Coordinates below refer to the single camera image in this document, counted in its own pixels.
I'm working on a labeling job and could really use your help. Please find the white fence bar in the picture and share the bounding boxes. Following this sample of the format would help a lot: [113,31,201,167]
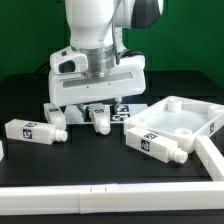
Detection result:
[0,182,224,215]
[195,136,224,182]

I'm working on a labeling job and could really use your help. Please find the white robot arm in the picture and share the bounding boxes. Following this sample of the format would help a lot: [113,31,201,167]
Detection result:
[49,0,164,107]

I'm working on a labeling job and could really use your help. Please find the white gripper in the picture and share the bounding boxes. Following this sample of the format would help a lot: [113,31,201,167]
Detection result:
[49,47,146,119]

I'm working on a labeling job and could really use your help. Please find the white marker sheet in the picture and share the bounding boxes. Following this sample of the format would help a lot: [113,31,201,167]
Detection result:
[64,104,147,124]

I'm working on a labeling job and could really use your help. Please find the white desk top tray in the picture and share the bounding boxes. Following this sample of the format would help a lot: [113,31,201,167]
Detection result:
[124,96,224,153]

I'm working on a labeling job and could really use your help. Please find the white right fence bar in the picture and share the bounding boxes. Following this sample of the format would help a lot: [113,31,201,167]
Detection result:
[195,136,224,182]

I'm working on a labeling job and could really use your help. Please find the black cables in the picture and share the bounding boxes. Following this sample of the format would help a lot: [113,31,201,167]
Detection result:
[34,61,52,75]

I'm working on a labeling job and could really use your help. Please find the white front fence bar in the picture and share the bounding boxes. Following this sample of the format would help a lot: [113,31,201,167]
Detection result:
[0,182,224,215]

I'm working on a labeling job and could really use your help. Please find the white block left edge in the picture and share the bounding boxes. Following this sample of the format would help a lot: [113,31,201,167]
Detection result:
[0,140,4,162]

